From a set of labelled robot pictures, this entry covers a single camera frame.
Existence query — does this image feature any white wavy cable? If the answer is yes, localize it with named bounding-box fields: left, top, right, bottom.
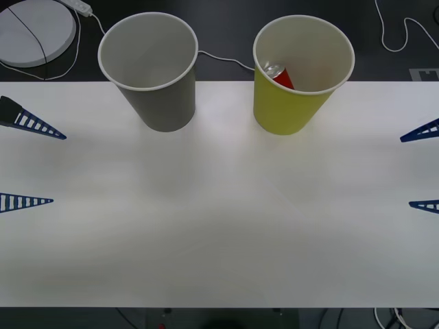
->
left=374, top=0, right=439, bottom=53

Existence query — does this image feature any black cable across disc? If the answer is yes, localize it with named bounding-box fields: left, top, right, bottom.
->
left=6, top=6, right=48, bottom=80

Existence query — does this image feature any grey plastic waste bin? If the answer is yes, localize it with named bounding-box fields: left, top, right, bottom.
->
left=97, top=12, right=200, bottom=133

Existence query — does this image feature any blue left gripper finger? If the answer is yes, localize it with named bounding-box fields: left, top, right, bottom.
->
left=0, top=193, right=55, bottom=214
left=0, top=95, right=67, bottom=141

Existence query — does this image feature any white cable under table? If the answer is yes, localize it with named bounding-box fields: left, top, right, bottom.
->
left=372, top=307, right=412, bottom=329

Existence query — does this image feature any yellow and red drink can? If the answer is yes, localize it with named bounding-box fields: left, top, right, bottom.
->
left=263, top=64, right=296, bottom=90

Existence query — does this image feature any white looped cable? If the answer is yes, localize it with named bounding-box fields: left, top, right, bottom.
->
left=0, top=8, right=82, bottom=82

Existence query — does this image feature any white power strip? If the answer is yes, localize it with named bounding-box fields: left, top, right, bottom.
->
left=56, top=0, right=93, bottom=16

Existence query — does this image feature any grey flat floor plate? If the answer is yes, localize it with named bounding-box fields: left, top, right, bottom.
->
left=409, top=68, right=439, bottom=82

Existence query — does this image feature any yellow-green plastic waste bin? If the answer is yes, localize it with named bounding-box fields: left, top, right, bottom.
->
left=252, top=14, right=355, bottom=136

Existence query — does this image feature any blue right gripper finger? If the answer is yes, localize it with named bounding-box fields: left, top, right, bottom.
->
left=399, top=118, right=439, bottom=143
left=408, top=199, right=439, bottom=215

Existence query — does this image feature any white power strip cable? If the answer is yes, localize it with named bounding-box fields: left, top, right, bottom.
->
left=89, top=12, right=257, bottom=71

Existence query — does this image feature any white round disc base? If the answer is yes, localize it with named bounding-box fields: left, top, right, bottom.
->
left=0, top=0, right=78, bottom=68

